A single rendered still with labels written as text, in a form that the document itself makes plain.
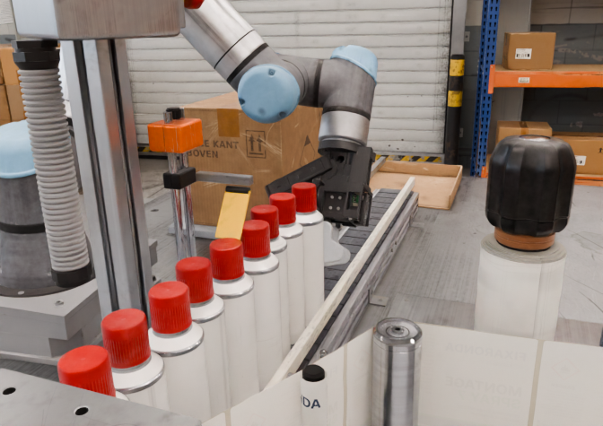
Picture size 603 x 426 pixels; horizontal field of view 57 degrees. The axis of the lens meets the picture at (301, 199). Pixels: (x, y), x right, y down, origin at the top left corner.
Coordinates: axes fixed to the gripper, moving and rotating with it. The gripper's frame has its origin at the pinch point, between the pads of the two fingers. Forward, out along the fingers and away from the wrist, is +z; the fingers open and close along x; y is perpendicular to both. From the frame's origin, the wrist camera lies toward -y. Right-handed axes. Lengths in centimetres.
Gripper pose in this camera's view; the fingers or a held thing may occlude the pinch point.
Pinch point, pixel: (308, 274)
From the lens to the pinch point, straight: 83.3
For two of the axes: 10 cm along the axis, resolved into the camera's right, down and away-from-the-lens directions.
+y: 9.3, 0.9, -3.4
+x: 3.2, 2.1, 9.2
